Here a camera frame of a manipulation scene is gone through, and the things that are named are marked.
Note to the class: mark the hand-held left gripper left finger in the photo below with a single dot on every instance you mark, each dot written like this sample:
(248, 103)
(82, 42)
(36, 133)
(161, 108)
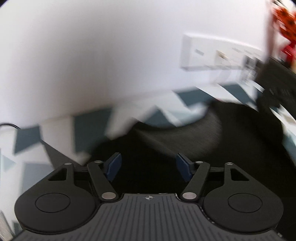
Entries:
(113, 165)

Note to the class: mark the geometric patterned bedsheet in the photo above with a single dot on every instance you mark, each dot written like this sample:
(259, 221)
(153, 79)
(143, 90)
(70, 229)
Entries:
(57, 129)

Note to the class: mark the black garment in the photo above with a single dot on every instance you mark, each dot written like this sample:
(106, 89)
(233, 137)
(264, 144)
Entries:
(173, 134)

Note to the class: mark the orange red printed cloth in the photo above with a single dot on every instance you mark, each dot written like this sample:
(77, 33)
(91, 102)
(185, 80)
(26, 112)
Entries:
(284, 14)

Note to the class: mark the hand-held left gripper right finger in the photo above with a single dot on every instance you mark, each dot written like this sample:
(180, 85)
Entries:
(183, 165)

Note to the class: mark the white wall socket panel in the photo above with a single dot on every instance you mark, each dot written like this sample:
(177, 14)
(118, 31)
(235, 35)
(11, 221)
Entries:
(208, 53)

